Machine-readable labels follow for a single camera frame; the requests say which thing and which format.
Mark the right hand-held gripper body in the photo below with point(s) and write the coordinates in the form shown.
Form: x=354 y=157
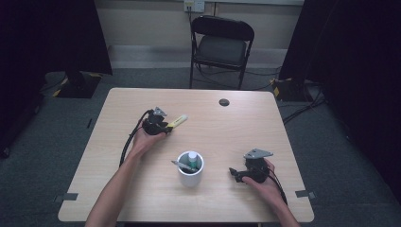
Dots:
x=257 y=167

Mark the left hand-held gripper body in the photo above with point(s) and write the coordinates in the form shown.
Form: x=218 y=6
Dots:
x=153 y=124

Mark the yellow highlighter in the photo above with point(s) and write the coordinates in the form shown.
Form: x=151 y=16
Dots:
x=178 y=121

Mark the white green glue stick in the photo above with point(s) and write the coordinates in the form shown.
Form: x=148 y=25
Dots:
x=192 y=159

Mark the silver pen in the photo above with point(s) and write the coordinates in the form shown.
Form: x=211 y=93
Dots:
x=184 y=166

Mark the white cup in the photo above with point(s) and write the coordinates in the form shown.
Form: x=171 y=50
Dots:
x=190 y=178

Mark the person's left hand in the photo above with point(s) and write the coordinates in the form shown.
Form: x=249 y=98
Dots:
x=145 y=142

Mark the person's right hand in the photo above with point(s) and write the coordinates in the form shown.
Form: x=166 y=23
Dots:
x=268 y=189

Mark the grey tape strip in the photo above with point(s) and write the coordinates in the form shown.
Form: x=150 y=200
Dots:
x=66 y=197
x=305 y=194

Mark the small black floor strip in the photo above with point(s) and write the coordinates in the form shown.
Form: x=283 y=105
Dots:
x=89 y=123

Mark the black stand base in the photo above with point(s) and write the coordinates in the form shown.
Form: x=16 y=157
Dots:
x=78 y=86
x=288 y=90

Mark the black folding chair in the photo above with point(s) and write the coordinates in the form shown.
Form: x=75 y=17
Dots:
x=220 y=50

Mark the black curtain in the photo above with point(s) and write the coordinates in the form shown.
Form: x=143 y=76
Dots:
x=353 y=63
x=47 y=38

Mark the white wall outlet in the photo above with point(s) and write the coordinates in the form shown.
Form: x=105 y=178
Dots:
x=194 y=5

